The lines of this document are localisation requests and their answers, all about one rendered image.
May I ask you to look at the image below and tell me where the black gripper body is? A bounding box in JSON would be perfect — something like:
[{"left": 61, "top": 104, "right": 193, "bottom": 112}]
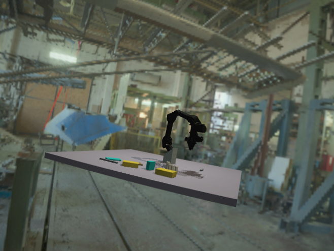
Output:
[{"left": 185, "top": 131, "right": 199, "bottom": 142}]

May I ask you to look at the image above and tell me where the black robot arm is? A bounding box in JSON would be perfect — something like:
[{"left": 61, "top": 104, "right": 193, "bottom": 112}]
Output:
[{"left": 162, "top": 110, "right": 207, "bottom": 152}]

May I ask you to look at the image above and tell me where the yellow flat block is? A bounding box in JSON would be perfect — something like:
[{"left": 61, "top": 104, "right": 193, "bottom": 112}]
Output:
[
  {"left": 122, "top": 160, "right": 139, "bottom": 168},
  {"left": 155, "top": 168, "right": 177, "bottom": 178}
]

